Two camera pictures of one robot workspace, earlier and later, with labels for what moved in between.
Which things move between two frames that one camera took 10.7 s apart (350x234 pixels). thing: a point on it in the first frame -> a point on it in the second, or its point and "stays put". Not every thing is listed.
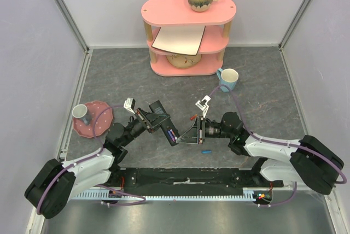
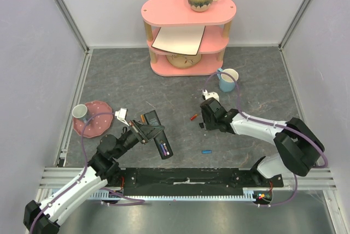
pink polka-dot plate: x=103 y=122 stays put
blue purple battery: x=171 y=135 -> x=165 y=148
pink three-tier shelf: x=183 y=42 stays put
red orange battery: x=193 y=117 stays put
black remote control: x=168 y=127 -> x=161 y=140
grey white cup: x=81 y=111 stays put
